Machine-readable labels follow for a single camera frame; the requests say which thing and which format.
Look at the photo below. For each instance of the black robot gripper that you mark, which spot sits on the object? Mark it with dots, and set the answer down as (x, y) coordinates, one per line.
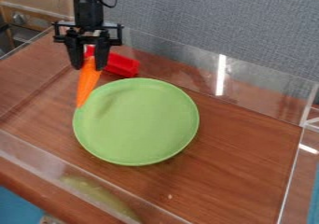
(89, 21)

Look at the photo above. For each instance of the orange toy carrot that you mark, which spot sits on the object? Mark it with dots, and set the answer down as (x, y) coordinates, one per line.
(86, 81)

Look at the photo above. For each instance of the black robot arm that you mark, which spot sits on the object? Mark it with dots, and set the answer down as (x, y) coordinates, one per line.
(89, 30)

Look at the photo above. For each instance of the green round plate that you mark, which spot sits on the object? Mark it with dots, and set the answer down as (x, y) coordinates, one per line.
(137, 121)

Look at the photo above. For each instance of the red plastic block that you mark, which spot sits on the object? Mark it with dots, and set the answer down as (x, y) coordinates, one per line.
(117, 64)

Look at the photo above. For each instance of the clear acrylic enclosure wall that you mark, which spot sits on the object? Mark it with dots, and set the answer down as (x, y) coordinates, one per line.
(246, 173)

